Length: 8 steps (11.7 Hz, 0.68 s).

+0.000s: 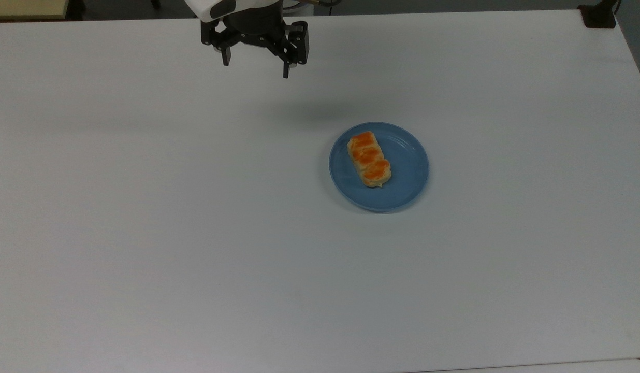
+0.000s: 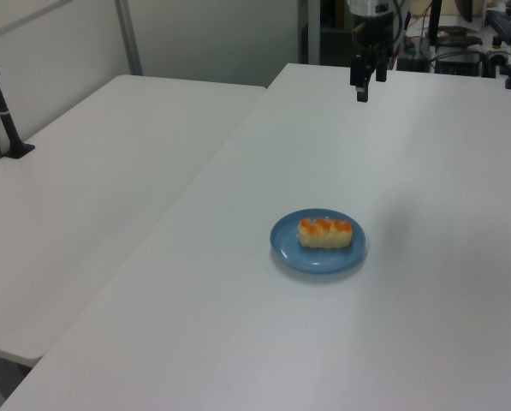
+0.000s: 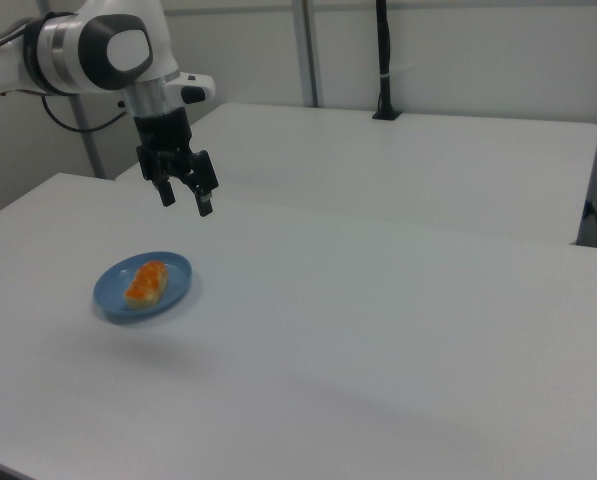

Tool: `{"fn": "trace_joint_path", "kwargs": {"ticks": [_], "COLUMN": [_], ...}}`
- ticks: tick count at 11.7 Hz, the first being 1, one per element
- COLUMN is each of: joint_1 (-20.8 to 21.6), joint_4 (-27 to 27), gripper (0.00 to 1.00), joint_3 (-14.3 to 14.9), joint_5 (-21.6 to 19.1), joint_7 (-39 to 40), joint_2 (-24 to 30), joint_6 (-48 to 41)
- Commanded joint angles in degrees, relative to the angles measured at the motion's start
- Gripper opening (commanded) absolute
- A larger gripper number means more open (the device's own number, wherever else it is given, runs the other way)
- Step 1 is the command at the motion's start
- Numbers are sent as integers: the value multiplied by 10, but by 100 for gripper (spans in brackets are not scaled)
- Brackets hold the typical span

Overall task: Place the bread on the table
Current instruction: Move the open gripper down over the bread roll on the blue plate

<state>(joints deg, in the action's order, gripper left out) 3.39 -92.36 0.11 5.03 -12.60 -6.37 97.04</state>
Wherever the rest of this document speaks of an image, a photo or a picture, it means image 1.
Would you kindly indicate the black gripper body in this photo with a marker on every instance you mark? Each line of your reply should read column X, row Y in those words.
column 252, row 23

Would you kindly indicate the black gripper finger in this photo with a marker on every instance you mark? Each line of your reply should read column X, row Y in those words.
column 216, row 39
column 295, row 44

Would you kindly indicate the orange glazed bread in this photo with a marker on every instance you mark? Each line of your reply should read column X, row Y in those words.
column 369, row 158

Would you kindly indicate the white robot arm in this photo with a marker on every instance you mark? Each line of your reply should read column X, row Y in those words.
column 208, row 7

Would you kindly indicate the blue round plate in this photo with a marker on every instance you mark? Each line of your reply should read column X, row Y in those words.
column 403, row 171

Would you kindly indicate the beige wooden table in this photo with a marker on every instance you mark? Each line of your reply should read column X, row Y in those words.
column 25, row 8

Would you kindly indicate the black table clamp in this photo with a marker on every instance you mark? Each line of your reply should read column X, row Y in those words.
column 598, row 14

